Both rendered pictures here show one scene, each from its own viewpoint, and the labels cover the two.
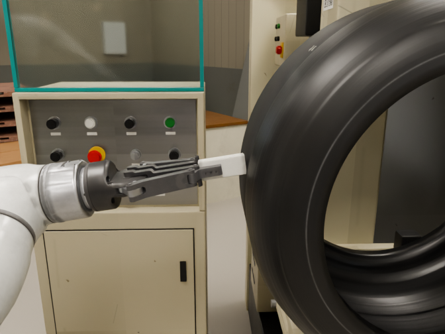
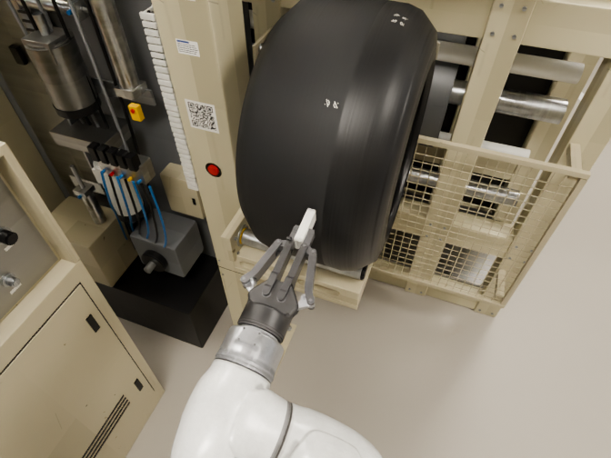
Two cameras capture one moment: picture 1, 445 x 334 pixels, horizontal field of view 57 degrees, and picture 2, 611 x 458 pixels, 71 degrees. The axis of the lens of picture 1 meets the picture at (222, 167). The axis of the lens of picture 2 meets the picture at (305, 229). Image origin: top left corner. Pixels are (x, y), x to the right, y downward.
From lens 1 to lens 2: 73 cm
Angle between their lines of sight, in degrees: 63
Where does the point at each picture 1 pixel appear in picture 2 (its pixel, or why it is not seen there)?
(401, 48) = (413, 95)
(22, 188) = (263, 391)
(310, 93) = (380, 150)
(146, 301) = (77, 379)
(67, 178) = (273, 346)
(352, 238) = not seen: hidden behind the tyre
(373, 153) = not seen: hidden behind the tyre
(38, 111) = not seen: outside the picture
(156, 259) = (65, 342)
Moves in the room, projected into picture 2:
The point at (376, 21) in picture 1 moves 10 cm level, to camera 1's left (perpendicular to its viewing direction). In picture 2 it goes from (391, 79) to (373, 111)
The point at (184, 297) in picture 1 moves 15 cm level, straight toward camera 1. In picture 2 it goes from (105, 339) to (149, 352)
